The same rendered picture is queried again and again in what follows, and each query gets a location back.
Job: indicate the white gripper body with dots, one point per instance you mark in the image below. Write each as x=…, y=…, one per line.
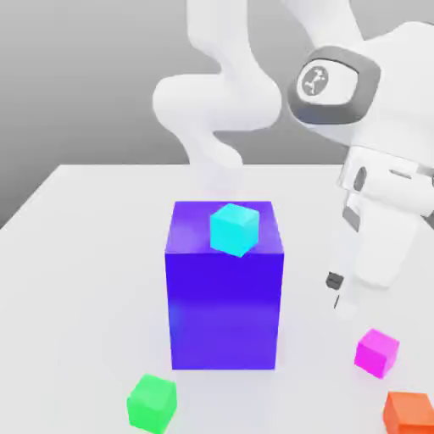
x=383, y=244

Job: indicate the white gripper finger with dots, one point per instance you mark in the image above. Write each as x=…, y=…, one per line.
x=347, y=301
x=334, y=280

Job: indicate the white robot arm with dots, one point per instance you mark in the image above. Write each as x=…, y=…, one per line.
x=234, y=91

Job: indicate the small magenta cube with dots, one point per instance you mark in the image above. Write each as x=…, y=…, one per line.
x=376, y=354

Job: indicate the small cyan cube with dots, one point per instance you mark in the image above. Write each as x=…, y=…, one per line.
x=234, y=230

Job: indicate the small orange cube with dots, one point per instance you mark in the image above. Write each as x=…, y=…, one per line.
x=408, y=413

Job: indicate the small green cube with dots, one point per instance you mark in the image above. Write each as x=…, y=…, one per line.
x=152, y=403

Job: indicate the large purple box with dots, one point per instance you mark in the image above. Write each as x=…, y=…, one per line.
x=223, y=305

